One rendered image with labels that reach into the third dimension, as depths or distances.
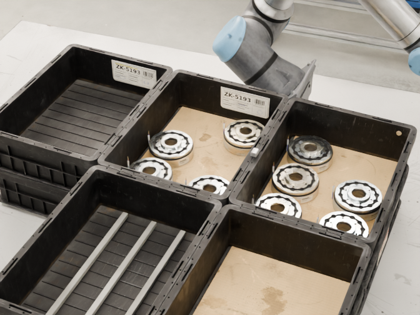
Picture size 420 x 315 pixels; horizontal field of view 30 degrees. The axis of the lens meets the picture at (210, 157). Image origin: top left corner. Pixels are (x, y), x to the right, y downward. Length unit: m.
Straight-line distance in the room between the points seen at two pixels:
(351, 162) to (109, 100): 0.63
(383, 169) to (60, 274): 0.76
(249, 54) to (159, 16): 2.07
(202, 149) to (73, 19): 2.34
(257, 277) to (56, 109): 0.74
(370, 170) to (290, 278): 0.39
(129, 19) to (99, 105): 2.08
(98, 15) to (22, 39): 1.57
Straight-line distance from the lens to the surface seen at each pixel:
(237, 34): 2.03
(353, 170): 1.81
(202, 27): 3.96
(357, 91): 2.30
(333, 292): 1.54
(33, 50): 2.51
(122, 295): 1.53
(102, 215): 1.69
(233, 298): 1.52
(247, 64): 2.03
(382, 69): 3.72
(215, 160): 1.81
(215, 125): 1.91
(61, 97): 2.05
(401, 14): 1.82
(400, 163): 1.69
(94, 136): 1.90
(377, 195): 1.71
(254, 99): 1.88
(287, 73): 2.05
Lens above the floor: 1.99
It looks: 39 degrees down
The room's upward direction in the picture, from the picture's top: straight up
